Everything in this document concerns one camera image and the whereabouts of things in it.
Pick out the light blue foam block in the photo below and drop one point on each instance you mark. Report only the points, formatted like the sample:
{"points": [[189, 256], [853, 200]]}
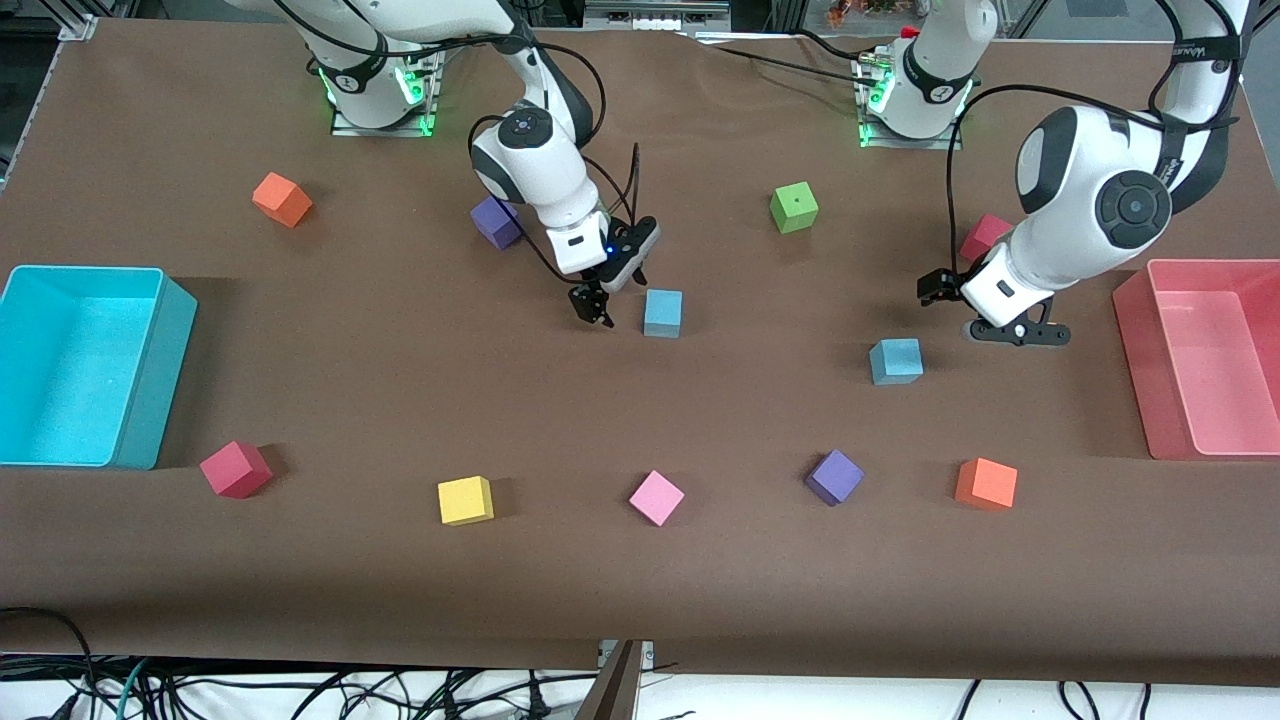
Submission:
{"points": [[895, 360], [662, 315]]}

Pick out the crimson foam block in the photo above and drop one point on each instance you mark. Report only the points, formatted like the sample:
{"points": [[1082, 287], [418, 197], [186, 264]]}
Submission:
{"points": [[980, 240], [235, 468]]}

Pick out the purple foam block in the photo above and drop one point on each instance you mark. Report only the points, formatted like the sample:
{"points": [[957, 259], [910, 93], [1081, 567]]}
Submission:
{"points": [[492, 228], [834, 477]]}

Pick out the brown table cover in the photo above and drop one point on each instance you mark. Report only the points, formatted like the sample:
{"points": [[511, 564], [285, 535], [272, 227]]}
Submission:
{"points": [[640, 420]]}

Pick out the green foam block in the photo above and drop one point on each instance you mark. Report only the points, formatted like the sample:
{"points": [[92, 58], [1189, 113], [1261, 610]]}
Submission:
{"points": [[794, 207]]}

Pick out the pink foam block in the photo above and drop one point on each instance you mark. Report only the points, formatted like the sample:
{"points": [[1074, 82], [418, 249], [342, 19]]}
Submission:
{"points": [[656, 497]]}

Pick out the orange foam block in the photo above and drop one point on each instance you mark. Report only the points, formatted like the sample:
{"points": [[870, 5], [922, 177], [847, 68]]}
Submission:
{"points": [[282, 200], [986, 484]]}

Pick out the yellow foam block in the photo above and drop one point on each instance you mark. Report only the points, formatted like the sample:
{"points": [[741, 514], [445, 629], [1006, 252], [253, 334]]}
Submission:
{"points": [[465, 500]]}

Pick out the pink plastic bin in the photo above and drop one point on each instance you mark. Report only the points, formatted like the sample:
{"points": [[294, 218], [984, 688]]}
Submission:
{"points": [[1220, 380]]}

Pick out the dark angled bar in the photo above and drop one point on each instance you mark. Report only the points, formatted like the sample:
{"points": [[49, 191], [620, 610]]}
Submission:
{"points": [[610, 695]]}

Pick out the cyan plastic bin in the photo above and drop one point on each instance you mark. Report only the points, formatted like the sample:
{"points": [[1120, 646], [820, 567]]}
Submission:
{"points": [[70, 380]]}

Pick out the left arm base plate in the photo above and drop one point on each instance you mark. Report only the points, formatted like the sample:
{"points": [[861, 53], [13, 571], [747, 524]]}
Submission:
{"points": [[875, 140]]}

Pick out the white network switch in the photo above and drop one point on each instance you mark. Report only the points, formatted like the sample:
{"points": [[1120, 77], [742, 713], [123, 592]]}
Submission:
{"points": [[655, 15]]}

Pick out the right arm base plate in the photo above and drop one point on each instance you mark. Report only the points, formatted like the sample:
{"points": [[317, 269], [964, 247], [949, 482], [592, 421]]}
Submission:
{"points": [[345, 130]]}

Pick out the silver metal bracket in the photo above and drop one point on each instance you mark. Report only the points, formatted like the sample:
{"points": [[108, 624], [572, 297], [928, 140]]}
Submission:
{"points": [[645, 655]]}

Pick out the aluminium corner bracket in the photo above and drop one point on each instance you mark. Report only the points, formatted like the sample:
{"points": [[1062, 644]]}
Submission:
{"points": [[78, 28]]}

